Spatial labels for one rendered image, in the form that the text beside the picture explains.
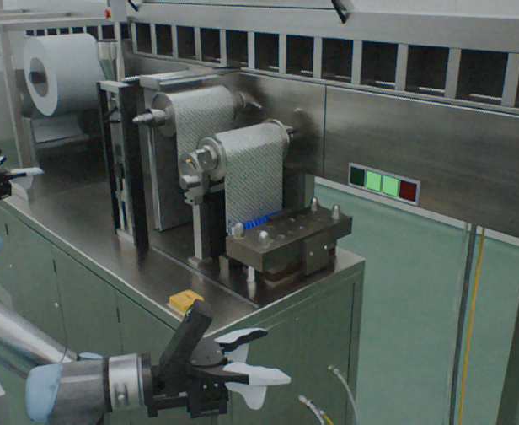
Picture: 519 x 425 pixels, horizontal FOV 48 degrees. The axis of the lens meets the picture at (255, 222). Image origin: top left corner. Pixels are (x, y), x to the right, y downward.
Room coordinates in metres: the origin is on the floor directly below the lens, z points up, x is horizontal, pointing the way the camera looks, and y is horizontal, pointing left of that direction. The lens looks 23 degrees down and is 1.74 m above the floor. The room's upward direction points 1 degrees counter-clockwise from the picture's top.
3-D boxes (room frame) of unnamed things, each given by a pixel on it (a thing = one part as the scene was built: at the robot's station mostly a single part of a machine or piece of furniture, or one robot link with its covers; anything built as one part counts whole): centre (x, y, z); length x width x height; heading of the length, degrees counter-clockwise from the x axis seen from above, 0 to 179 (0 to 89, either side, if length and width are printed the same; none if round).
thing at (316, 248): (1.59, -0.19, 0.96); 0.10 x 0.03 x 0.11; 132
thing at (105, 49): (2.29, 0.53, 1.50); 0.14 x 0.14 x 0.06
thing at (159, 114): (1.85, 0.31, 1.33); 0.06 x 0.06 x 0.06; 42
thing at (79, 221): (2.40, 0.73, 0.88); 2.52 x 0.66 x 0.04; 42
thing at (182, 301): (1.40, 0.20, 0.91); 0.07 x 0.07 x 0.02; 42
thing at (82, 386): (0.65, 0.26, 1.21); 0.11 x 0.08 x 0.09; 101
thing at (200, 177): (1.68, 0.18, 1.05); 0.06 x 0.05 x 0.31; 132
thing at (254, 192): (1.71, 0.00, 1.11); 0.23 x 0.01 x 0.18; 132
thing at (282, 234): (1.65, -0.11, 1.00); 0.40 x 0.16 x 0.06; 132
